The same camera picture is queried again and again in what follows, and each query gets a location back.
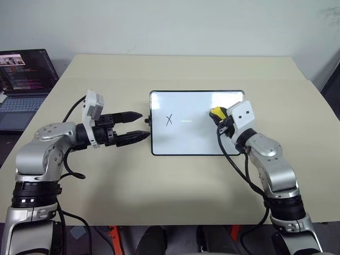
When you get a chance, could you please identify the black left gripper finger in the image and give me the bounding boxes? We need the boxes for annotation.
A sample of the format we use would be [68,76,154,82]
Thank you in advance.
[113,110,143,125]
[116,130,151,148]

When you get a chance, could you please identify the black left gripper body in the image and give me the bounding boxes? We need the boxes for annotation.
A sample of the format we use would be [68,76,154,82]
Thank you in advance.
[92,114,119,147]

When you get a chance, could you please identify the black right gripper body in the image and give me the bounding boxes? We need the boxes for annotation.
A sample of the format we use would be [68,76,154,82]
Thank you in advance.
[217,116,236,139]

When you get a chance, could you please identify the black-framed whiteboard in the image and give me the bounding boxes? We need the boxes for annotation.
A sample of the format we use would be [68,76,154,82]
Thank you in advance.
[143,89,247,157]

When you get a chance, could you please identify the grey open laptop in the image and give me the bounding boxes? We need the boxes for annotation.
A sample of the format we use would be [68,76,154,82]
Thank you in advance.
[0,48,60,133]

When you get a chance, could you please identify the dark rounded shape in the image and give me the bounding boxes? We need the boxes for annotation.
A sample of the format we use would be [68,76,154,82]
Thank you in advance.
[196,225,235,255]
[142,225,168,255]

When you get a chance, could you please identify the black panel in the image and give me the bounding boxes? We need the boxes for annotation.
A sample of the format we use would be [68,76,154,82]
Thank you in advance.
[320,70,340,120]

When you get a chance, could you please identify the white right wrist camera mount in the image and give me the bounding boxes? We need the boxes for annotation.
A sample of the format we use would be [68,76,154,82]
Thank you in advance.
[228,100,257,139]

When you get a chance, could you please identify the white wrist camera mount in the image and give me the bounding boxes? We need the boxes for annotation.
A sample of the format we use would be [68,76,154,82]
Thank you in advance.
[81,89,106,148]
[228,100,257,139]

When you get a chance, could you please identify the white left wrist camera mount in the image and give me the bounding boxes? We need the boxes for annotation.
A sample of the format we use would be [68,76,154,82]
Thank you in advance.
[81,89,106,148]

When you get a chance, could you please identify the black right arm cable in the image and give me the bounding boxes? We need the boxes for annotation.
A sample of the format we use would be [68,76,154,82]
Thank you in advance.
[216,125,272,252]

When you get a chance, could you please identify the orange frame leg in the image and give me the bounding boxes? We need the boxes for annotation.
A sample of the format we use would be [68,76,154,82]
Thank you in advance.
[229,225,241,243]
[108,225,121,255]

